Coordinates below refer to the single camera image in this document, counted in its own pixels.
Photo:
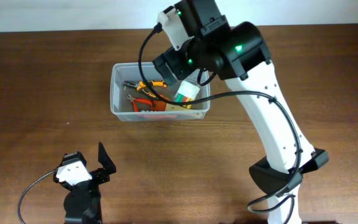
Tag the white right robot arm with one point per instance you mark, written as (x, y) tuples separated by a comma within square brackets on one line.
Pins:
[(201, 38)]

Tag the clear plastic storage container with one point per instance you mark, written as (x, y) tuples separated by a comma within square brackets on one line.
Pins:
[(129, 72)]

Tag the orange scraper wooden handle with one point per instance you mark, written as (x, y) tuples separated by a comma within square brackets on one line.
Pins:
[(161, 107)]

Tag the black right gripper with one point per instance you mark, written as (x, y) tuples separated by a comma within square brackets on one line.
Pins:
[(165, 66)]

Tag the red handled cutting pliers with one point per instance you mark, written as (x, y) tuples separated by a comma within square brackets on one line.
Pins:
[(140, 104)]

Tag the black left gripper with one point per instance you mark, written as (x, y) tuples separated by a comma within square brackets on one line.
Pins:
[(97, 177)]

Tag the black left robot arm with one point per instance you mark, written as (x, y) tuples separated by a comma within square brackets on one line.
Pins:
[(83, 202)]

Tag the clear box of bits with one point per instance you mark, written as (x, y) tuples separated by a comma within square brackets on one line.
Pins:
[(186, 92)]

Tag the orange perforated bar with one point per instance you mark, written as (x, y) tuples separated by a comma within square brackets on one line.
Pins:
[(157, 116)]

